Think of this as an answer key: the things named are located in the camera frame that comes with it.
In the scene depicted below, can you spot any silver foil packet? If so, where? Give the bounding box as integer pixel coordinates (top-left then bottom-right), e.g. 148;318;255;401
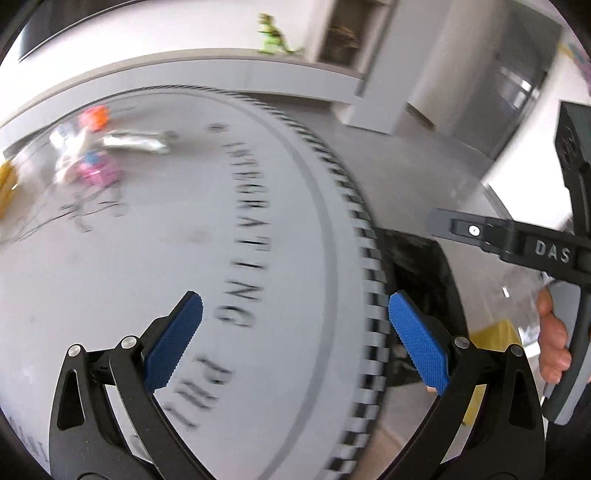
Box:
102;129;178;154

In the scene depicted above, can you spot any dried flower bunch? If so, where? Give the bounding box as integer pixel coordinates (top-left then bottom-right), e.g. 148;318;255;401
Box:
330;18;365;51

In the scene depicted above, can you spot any pink orange toy cube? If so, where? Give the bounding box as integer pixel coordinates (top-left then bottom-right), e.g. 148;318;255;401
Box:
78;105;109;131

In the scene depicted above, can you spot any crumpled white plastic bag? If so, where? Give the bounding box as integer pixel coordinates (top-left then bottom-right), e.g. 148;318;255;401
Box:
53;127;100;181

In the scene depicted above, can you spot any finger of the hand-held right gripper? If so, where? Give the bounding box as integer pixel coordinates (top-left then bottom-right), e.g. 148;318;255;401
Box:
427;208;514;262

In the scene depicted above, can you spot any wall shelf unit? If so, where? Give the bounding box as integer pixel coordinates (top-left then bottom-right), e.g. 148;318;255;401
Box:
316;0;398;70

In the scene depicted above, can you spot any yellow corn toy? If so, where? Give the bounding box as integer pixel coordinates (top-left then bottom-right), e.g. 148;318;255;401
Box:
0;159;19;217

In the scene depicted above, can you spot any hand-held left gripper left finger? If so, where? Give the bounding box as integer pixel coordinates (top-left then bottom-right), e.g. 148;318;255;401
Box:
48;291;205;480

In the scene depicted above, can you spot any yellow box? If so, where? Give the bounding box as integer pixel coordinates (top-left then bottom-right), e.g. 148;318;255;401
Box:
462;320;522;428

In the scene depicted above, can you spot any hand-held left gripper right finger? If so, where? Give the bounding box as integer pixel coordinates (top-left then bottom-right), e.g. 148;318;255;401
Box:
388;290;546;480

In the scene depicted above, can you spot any pink toy block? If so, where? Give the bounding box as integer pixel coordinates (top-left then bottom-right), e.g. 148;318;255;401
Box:
76;152;123;188

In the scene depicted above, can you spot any green dinosaur toy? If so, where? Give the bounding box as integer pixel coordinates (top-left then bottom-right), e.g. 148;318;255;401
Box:
257;13;305;57

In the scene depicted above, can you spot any person's right hand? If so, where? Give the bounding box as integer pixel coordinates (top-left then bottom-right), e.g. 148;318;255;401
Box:
537;290;572;385

